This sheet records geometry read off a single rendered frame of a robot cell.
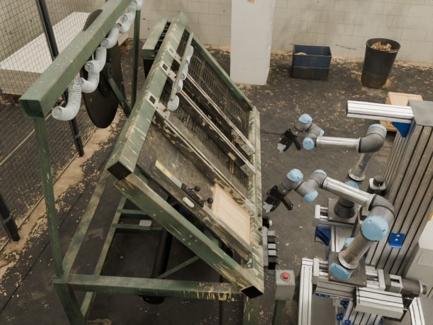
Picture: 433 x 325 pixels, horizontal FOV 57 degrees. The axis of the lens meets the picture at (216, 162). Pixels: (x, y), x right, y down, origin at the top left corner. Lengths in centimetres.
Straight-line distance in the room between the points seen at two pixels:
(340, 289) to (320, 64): 468
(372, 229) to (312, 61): 496
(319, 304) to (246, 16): 422
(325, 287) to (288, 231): 153
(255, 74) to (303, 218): 298
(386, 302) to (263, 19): 453
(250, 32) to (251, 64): 50
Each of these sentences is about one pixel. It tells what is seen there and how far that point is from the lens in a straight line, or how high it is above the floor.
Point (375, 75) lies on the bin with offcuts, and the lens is 688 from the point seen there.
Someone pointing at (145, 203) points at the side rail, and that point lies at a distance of 218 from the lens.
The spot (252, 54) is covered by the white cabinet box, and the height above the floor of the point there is 51.
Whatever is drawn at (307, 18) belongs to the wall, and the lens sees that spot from 765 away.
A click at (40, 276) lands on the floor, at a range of 411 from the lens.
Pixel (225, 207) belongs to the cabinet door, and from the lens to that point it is 278.
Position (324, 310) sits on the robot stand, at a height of 21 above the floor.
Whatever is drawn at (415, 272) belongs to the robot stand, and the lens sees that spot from 286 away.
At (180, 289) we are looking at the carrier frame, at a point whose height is 79.
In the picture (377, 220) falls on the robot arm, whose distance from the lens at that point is 208.
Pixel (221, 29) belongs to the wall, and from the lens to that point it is 789.
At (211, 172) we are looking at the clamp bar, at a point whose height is 130.
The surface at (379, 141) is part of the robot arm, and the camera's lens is 263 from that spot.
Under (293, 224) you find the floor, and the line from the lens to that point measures 425.
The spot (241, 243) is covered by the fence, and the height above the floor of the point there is 100.
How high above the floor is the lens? 309
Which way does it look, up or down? 39 degrees down
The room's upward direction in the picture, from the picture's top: straight up
